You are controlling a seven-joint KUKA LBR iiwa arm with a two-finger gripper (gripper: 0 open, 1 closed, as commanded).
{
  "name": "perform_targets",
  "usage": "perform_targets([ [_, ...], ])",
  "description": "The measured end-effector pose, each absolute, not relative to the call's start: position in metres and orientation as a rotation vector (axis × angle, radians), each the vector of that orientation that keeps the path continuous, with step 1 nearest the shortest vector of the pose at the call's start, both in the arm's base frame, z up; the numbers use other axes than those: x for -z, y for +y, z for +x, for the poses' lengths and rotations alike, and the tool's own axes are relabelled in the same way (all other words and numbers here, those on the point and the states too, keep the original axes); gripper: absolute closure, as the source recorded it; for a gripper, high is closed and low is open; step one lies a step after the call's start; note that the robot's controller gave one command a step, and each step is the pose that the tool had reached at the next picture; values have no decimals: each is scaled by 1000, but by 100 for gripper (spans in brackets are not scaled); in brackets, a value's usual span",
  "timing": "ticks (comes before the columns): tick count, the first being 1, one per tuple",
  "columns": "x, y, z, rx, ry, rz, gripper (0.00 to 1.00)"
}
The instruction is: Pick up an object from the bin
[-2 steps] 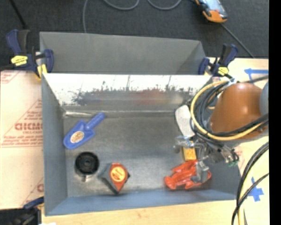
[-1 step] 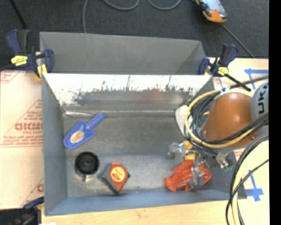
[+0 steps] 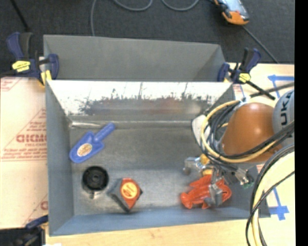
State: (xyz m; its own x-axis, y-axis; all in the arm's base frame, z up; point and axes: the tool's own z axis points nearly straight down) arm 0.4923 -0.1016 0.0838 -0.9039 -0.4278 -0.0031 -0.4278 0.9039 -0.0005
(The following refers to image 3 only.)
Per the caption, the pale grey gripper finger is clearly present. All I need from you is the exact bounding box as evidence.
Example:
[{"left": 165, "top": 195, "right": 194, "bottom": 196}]
[
  {"left": 209, "top": 180, "right": 224, "bottom": 206},
  {"left": 203, "top": 197, "right": 216, "bottom": 210}
]

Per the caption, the orange toy lobster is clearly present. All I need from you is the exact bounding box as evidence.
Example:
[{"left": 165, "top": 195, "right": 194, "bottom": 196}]
[{"left": 180, "top": 175, "right": 233, "bottom": 210}]

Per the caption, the grey metal bin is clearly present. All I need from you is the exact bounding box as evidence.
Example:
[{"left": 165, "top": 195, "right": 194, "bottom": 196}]
[{"left": 43, "top": 34, "right": 271, "bottom": 237}]

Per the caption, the orange and grey tape measure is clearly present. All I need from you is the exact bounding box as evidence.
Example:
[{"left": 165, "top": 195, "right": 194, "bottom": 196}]
[{"left": 106, "top": 177, "right": 144, "bottom": 214}]

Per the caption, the black round cap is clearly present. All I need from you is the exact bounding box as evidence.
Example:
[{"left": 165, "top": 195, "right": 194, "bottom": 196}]
[{"left": 81, "top": 165, "right": 110, "bottom": 200}]

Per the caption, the blue toy trowel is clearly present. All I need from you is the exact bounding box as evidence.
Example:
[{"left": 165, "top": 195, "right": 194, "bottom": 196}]
[{"left": 68, "top": 122, "right": 117, "bottom": 164}]

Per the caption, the brown cardboard board, red print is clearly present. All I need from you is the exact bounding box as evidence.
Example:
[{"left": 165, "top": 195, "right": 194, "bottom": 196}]
[{"left": 0, "top": 76, "right": 49, "bottom": 231}]

